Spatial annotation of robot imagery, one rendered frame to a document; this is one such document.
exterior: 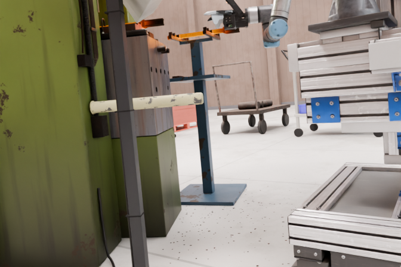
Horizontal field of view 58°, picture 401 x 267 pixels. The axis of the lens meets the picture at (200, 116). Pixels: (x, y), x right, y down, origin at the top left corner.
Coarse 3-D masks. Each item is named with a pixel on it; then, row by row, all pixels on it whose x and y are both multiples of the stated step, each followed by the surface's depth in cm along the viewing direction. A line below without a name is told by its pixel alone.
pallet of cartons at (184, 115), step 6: (174, 108) 641; (180, 108) 656; (186, 108) 674; (192, 108) 695; (174, 114) 639; (180, 114) 655; (186, 114) 673; (192, 114) 694; (174, 120) 638; (180, 120) 655; (186, 120) 672; (192, 120) 693; (174, 126) 637; (180, 126) 723; (186, 126) 675; (192, 126) 700
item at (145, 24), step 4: (144, 20) 174; (148, 20) 174; (152, 20) 173; (156, 20) 174; (160, 20) 174; (144, 24) 174; (148, 24) 174; (152, 24) 173; (156, 24) 173; (160, 24) 173; (144, 28) 177
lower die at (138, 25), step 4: (128, 24) 164; (132, 24) 163; (136, 24) 165; (140, 24) 172; (100, 28) 166; (104, 28) 165; (108, 28) 165; (128, 28) 164; (132, 28) 164; (136, 28) 165; (140, 28) 171; (100, 32) 166; (104, 32) 165; (108, 32) 165
